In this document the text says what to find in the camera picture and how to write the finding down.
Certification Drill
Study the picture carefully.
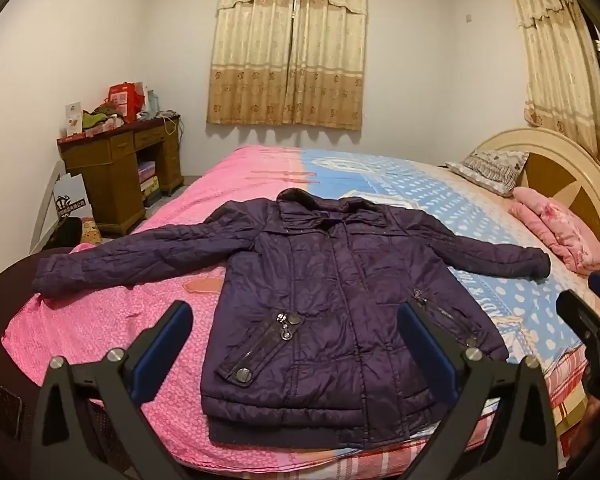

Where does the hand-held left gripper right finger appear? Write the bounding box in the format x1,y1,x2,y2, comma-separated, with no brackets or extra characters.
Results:
397,301,559,480

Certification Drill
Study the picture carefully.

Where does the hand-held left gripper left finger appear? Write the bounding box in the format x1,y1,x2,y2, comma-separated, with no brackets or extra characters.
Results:
32,300,196,480

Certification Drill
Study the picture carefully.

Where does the purple quilted jacket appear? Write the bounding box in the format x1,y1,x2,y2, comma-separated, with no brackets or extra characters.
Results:
32,187,553,448

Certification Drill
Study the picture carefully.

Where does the pink and blue bed cover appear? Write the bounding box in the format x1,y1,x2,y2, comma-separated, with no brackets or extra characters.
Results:
2,145,600,480

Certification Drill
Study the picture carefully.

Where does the folded pink blanket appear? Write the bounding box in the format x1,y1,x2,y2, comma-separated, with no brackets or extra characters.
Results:
511,186,600,275

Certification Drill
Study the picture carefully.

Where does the cream wooden headboard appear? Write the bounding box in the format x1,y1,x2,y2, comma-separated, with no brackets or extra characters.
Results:
467,127,600,281

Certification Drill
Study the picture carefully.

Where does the patterned yellow box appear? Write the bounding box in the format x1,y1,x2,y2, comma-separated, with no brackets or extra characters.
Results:
80,217,103,247

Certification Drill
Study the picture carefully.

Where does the black bag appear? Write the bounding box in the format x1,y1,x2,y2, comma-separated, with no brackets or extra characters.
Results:
55,215,83,250

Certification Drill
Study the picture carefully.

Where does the patterned grey pillow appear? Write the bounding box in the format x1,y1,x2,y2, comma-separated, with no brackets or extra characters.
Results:
445,149,531,197

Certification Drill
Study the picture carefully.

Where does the stack of boxes under desk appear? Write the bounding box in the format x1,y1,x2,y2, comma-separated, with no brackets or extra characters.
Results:
137,160,161,196

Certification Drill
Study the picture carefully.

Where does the brown wooden desk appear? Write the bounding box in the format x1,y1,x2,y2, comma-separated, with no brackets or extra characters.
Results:
56,115,185,236

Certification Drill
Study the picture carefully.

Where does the white paper bag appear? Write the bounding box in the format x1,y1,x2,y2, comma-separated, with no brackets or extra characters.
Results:
52,172,88,221

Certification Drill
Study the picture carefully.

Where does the beige side curtain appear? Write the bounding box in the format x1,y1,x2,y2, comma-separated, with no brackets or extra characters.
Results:
502,0,600,171

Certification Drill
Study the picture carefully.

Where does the white card box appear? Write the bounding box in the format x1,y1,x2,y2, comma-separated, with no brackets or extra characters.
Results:
64,102,85,137

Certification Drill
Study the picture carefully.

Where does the beige window curtain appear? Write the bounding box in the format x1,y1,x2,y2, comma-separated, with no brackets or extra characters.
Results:
206,0,368,131

